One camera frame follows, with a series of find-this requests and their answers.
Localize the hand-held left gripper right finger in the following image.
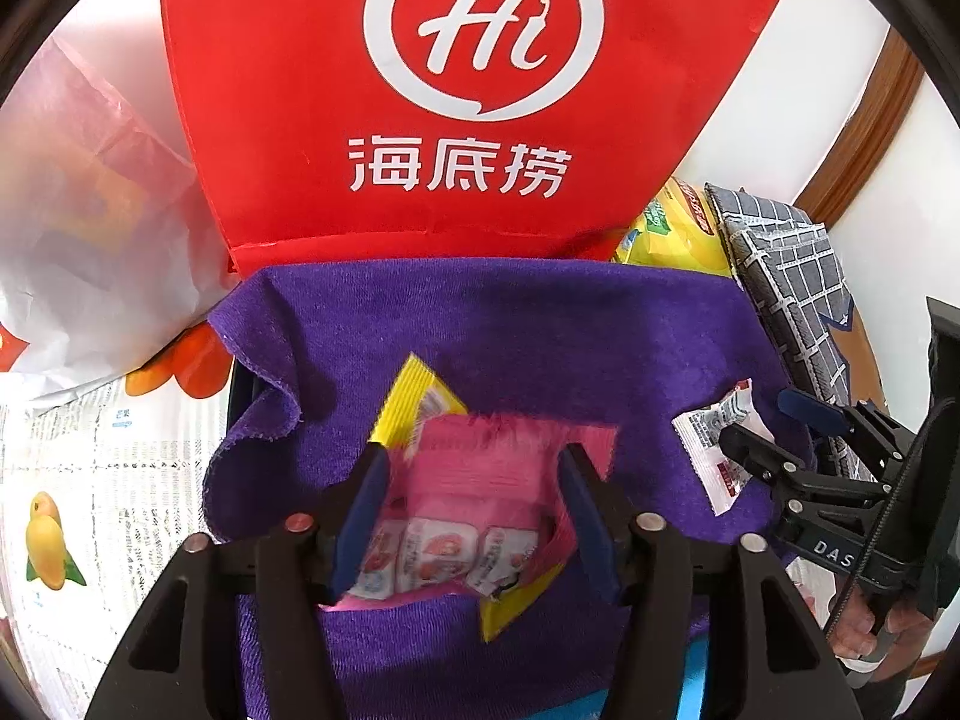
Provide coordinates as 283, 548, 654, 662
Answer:
559, 442, 863, 720

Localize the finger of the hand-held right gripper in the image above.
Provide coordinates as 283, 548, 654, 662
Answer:
718, 424, 890, 512
778, 388, 901, 482

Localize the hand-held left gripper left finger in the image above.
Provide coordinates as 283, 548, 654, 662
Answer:
84, 444, 391, 720

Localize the small white snack packet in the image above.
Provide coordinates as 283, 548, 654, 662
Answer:
671, 379, 760, 517

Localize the pink candy packet clear window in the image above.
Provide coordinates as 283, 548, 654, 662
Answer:
319, 411, 620, 610

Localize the yellow snack packet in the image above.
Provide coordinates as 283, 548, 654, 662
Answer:
367, 354, 565, 643

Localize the person's right hand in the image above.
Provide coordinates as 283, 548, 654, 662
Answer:
831, 589, 935, 672

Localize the grey checked fabric bag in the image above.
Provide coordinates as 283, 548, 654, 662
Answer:
703, 181, 857, 481

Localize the purple towel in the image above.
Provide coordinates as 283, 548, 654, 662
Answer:
204, 259, 820, 720

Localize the yellow green snack bag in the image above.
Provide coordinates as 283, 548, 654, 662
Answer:
611, 176, 740, 275

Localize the fruit print tablecloth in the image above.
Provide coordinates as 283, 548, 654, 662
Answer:
0, 326, 242, 720

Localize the white plastic shopping bag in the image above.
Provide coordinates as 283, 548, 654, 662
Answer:
0, 34, 242, 402

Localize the red Haidilao paper bag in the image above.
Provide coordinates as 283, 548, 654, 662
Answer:
159, 0, 807, 275

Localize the wooden door frame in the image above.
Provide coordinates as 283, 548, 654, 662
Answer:
795, 26, 925, 227

